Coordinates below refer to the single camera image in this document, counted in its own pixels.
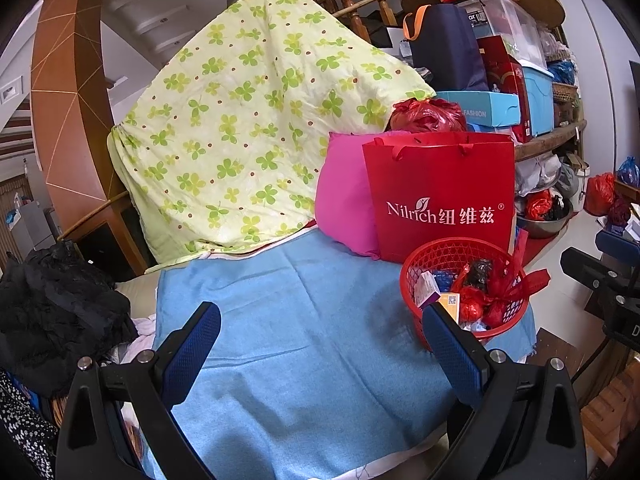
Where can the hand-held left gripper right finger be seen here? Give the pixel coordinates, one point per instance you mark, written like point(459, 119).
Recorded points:
point(452, 355)

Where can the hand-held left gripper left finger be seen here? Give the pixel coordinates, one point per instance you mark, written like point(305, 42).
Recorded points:
point(192, 355)

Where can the pale blue tissue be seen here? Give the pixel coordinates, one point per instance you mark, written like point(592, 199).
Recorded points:
point(475, 326)

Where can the white orange red box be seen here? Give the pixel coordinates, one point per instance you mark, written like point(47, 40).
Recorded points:
point(450, 305)

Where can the blue plastic bag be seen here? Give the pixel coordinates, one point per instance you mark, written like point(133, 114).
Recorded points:
point(629, 172)
point(444, 280)

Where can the black plastic bag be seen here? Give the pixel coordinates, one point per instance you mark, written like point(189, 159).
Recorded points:
point(480, 272)

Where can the red plastic mesh basket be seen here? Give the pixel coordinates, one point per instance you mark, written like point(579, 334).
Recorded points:
point(450, 250)

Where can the pale lilac bedsheet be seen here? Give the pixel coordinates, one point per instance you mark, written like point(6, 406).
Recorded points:
point(142, 327)

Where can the beige cushion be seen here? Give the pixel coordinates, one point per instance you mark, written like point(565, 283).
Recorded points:
point(137, 297)

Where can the metal basin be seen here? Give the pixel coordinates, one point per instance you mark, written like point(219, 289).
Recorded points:
point(540, 230)

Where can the light blue blanket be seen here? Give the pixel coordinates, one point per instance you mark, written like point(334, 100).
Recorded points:
point(310, 335)

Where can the tied red plastic bag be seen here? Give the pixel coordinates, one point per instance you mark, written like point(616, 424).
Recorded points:
point(599, 195)

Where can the small red plastic bag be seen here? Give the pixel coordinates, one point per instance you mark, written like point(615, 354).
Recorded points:
point(539, 205)

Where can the black garment pile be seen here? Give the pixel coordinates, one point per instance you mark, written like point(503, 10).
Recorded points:
point(60, 320)

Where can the wooden cabinet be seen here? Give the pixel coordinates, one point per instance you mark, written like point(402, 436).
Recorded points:
point(130, 230)

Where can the tied blue plastic bag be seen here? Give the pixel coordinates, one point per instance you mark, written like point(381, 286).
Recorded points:
point(629, 172)

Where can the red paper shopping bag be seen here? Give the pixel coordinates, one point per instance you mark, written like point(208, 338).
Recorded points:
point(440, 180)

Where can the black white floral cloth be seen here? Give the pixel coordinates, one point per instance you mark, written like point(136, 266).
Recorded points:
point(20, 425)

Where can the wooden shelf beam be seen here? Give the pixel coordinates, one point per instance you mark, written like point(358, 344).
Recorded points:
point(550, 140)

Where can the pink pillow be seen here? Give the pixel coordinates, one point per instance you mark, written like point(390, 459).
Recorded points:
point(345, 200)

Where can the grey cabinet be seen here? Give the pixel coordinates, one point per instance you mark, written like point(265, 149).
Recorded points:
point(35, 225)

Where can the blue plastic storage bin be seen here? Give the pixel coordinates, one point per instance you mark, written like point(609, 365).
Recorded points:
point(537, 100)

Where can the filled red plastic bag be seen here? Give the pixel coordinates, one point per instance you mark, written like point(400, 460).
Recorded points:
point(425, 117)

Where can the light blue shoebox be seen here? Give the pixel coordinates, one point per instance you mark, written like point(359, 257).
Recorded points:
point(490, 107)

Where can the green clover print quilt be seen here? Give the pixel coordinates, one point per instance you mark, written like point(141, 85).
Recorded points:
point(250, 110)

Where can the red gift box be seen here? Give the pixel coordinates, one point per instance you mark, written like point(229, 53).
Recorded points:
point(505, 70)

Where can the wooden column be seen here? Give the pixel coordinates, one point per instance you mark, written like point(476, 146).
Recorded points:
point(70, 85)

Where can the clear plastic storage box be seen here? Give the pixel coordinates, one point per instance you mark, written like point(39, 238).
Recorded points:
point(515, 25)

